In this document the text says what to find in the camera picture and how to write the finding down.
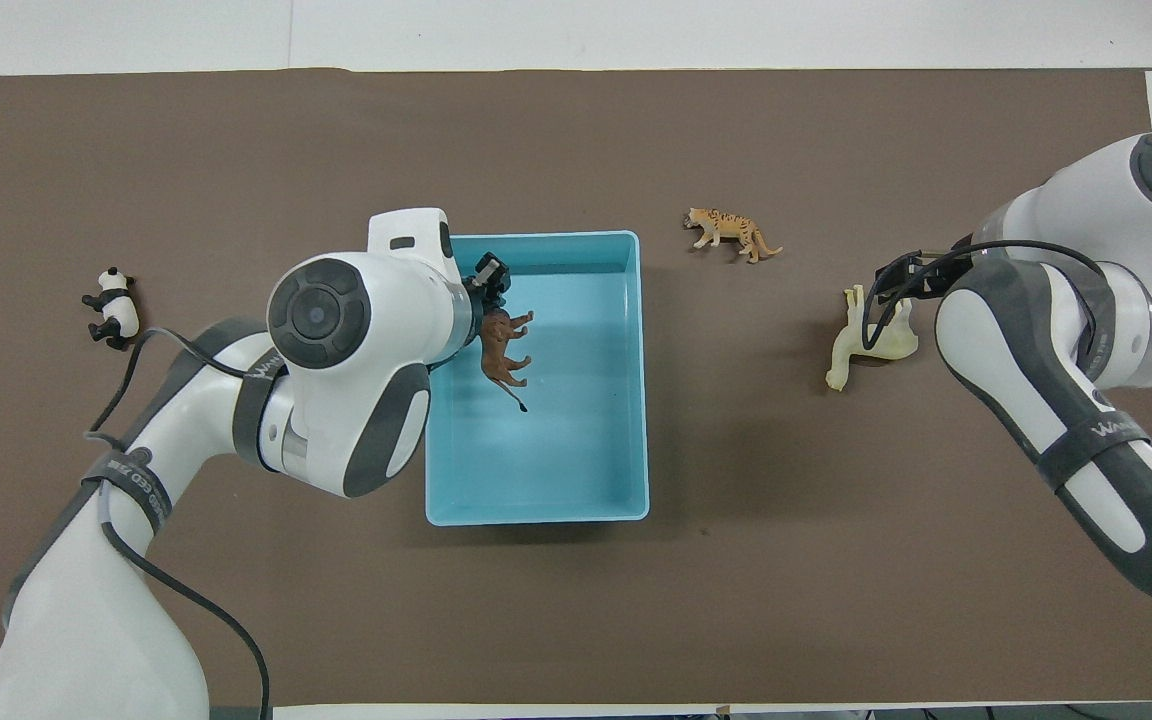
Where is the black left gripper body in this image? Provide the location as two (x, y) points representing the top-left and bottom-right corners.
(431, 278), (489, 373)

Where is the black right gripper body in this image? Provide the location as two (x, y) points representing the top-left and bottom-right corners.
(874, 235), (977, 303)

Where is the brown lion toy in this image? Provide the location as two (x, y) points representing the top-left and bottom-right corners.
(479, 309), (535, 413)

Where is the cream llama toy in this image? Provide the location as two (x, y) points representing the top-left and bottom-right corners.
(825, 285), (920, 393)

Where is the orange striped tiger toy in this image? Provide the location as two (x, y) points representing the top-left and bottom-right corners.
(682, 207), (784, 265)

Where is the black and white panda toy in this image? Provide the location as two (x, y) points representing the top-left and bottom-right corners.
(82, 267), (141, 351)

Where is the light blue storage box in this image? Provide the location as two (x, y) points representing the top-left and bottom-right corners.
(424, 230), (651, 528)

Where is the brown table mat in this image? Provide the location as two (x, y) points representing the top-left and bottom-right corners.
(0, 67), (1152, 707)

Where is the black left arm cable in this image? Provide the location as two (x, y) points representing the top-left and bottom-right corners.
(84, 328), (272, 720)

